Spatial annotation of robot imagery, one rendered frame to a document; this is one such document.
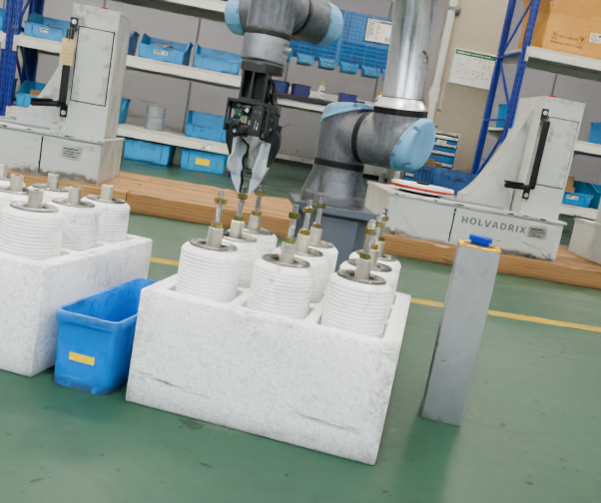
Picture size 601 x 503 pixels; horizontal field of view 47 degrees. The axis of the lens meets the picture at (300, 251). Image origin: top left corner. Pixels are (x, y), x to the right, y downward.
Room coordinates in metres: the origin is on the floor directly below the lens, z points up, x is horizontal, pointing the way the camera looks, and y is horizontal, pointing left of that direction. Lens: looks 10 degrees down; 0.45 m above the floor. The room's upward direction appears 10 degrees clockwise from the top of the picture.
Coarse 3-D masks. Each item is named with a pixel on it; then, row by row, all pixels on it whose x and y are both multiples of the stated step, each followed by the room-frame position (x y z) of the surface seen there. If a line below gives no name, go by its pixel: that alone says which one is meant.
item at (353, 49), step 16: (352, 16) 7.01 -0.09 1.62; (368, 16) 7.03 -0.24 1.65; (352, 32) 7.02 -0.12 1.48; (304, 48) 6.96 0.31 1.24; (320, 48) 6.99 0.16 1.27; (336, 48) 7.00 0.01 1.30; (352, 48) 7.02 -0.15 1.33; (368, 48) 7.04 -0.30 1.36; (384, 48) 7.06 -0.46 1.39; (336, 64) 7.01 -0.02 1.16; (368, 64) 7.03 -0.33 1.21; (384, 64) 7.06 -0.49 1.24; (288, 96) 6.32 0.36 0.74; (336, 96) 7.01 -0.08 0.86; (320, 112) 7.00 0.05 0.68; (256, 144) 6.31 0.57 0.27; (304, 160) 6.99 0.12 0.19; (384, 176) 6.91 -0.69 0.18
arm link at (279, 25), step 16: (256, 0) 1.14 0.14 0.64; (272, 0) 1.13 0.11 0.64; (288, 0) 1.14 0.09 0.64; (304, 0) 1.18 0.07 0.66; (256, 16) 1.14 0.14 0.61; (272, 16) 1.13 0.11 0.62; (288, 16) 1.14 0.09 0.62; (304, 16) 1.18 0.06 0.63; (256, 32) 1.13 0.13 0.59; (272, 32) 1.13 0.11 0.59; (288, 32) 1.15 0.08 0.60
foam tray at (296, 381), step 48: (144, 288) 1.01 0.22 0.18; (240, 288) 1.11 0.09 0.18; (144, 336) 1.00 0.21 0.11; (192, 336) 0.99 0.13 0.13; (240, 336) 0.98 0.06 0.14; (288, 336) 0.96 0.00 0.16; (336, 336) 0.95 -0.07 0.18; (384, 336) 0.98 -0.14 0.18; (144, 384) 1.00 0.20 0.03; (192, 384) 0.99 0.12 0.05; (240, 384) 0.97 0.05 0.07; (288, 384) 0.96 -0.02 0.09; (336, 384) 0.95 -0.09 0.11; (384, 384) 0.94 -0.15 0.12; (288, 432) 0.96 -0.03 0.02; (336, 432) 0.95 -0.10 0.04
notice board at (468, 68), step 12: (456, 48) 7.28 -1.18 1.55; (456, 60) 7.29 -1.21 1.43; (468, 60) 7.31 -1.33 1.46; (480, 60) 7.32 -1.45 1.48; (492, 60) 7.33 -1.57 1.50; (456, 72) 7.29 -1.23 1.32; (468, 72) 7.31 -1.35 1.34; (480, 72) 7.32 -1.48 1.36; (492, 72) 7.34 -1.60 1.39; (468, 84) 7.31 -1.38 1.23; (480, 84) 7.33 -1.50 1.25
